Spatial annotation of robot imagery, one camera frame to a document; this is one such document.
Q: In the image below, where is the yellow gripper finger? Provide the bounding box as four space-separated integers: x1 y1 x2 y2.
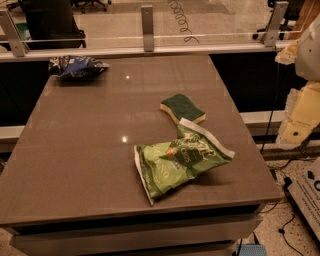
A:
275 40 298 65
276 82 320 146

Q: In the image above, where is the blue chip bag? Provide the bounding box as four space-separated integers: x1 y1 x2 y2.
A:
48 55 110 80

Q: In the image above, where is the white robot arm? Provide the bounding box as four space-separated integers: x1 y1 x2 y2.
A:
275 14 320 149

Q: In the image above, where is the green jalapeno chip bag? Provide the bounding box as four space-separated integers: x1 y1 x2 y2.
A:
134 118 235 205

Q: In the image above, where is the black chair right background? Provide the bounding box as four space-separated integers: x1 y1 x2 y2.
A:
252 0 305 46

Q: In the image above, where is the white printed floor box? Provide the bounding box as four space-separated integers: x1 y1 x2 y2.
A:
288 158 320 241

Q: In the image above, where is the green and yellow sponge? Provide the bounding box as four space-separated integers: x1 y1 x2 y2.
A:
160 94 206 124

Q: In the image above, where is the blue floor item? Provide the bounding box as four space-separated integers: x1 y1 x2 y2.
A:
236 244 268 256

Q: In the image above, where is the black office chair base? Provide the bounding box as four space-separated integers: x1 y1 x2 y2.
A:
70 0 112 14

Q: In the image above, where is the black cabinet behind glass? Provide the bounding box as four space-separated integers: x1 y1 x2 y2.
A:
22 0 86 50

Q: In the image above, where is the glass barrier panel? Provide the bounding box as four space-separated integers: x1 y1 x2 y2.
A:
0 0 309 51

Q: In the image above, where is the right metal glass bracket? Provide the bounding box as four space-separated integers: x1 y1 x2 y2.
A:
262 1 289 47

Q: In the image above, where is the metal glass bracket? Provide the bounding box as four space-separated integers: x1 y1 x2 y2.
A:
0 9 29 57
141 5 154 52
262 1 289 47

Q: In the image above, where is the black floor cable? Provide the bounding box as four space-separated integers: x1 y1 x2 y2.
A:
259 63 306 256

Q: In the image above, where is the black coiled cable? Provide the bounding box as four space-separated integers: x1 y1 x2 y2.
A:
167 0 200 45

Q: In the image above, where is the middle metal glass bracket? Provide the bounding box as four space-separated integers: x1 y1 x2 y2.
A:
141 5 154 52

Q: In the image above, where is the left metal glass bracket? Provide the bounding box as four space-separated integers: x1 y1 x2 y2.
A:
0 9 29 57

